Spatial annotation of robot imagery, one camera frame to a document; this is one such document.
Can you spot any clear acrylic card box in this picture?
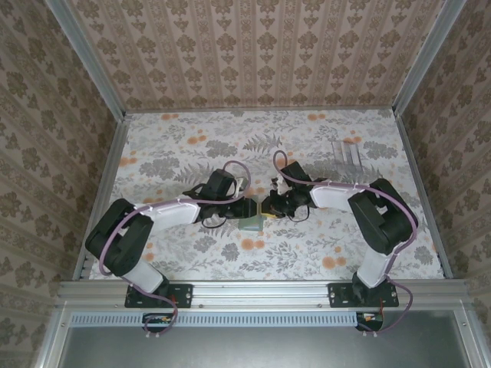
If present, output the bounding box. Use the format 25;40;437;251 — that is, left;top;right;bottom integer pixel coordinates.
330;140;364;174

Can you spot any grey metal panel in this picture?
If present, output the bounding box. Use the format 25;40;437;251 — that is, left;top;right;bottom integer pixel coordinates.
36;308;490;368

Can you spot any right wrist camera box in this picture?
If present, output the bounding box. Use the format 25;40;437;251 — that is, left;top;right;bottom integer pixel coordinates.
271;160;308;195

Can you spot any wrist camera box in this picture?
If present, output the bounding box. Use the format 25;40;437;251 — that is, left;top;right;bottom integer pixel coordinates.
208;168;247;201
271;160;308;195

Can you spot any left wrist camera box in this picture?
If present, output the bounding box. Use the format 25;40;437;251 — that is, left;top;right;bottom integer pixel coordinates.
208;168;247;201

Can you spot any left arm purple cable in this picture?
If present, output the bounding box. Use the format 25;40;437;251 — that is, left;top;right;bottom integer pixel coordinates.
98;159;252;340

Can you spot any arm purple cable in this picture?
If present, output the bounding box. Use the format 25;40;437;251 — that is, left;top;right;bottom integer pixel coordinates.
272;149;420;338
98;159;252;340

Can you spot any wide aluminium frame rail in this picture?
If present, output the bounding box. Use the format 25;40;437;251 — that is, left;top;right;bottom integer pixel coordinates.
57;279;473;308

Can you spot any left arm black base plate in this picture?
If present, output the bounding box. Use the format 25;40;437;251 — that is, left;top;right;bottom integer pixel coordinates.
124;282;193;309

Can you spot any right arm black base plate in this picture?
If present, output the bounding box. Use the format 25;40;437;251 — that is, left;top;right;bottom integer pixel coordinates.
328;282;400;309

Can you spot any white slotted cable duct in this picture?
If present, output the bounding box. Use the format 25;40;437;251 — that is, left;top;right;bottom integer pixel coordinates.
70;310;384;327

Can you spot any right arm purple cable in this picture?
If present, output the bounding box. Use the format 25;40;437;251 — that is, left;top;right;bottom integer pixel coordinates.
272;149;420;338

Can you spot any aluminium table side rail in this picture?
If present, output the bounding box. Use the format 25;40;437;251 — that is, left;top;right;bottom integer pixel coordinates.
71;113;132;281
394;113;454;280

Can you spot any black cable port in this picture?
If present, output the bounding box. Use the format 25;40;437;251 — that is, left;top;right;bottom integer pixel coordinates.
142;312;173;334
354;310;384;333

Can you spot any aluminium frame post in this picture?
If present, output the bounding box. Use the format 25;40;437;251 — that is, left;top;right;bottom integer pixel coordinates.
393;0;469;114
48;0;127;118

